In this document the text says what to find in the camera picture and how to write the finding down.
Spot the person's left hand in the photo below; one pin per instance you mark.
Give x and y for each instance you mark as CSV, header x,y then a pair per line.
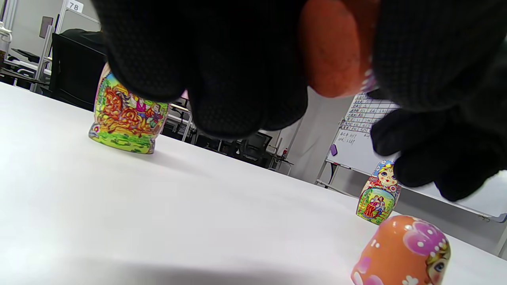
x,y
218,59

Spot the person's right hand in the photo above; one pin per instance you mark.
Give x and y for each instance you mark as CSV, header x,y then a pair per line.
x,y
455,150

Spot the red-blue scarf Russian doll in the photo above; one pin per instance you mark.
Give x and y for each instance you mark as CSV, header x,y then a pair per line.
x,y
376,202

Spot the large purple-scarf Russian doll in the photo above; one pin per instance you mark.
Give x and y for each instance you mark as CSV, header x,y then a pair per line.
x,y
126,122

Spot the orange Russian doll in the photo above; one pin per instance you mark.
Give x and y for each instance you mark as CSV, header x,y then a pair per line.
x,y
336,51

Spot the black mesh chair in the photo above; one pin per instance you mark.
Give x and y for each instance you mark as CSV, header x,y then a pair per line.
x,y
253,146

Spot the white whiteboard stand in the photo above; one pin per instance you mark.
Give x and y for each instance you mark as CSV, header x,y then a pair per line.
x,y
356,154

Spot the black office chair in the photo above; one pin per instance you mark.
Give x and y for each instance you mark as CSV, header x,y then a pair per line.
x,y
75,67

